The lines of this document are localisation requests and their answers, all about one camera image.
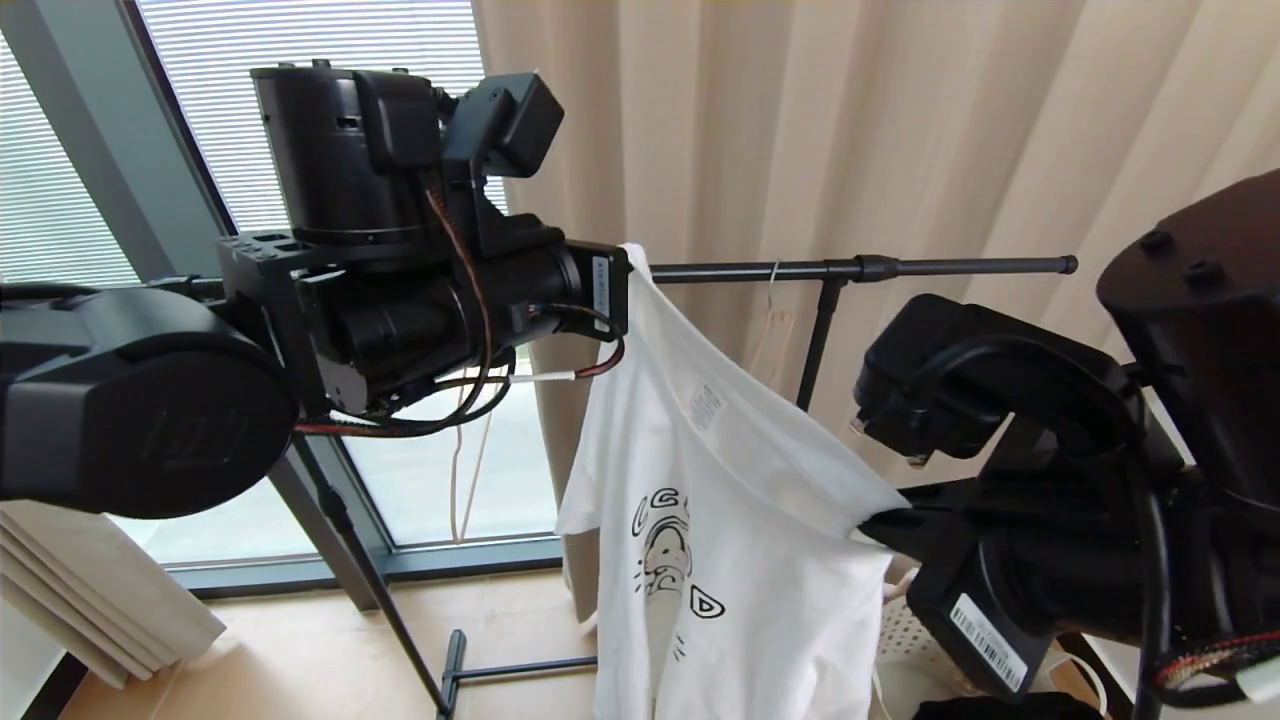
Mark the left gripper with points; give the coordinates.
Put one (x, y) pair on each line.
(440, 320)

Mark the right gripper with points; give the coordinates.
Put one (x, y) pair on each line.
(1060, 570)

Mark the pink clothes hanger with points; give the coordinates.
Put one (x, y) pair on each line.
(772, 290)
(457, 480)

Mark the white printed t-shirt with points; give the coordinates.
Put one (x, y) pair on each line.
(750, 450)

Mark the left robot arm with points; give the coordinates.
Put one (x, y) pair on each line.
(130, 400)

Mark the white laundry basket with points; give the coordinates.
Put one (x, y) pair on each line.
(920, 650)

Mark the black clothes rack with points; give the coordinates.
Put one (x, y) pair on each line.
(950, 267)

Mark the black garment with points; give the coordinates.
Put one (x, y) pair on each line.
(1000, 708)

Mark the window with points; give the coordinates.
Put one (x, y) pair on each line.
(300, 30)

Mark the beige curtain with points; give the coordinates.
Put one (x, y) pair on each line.
(800, 120)
(100, 600)

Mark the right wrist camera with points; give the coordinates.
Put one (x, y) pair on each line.
(940, 380)

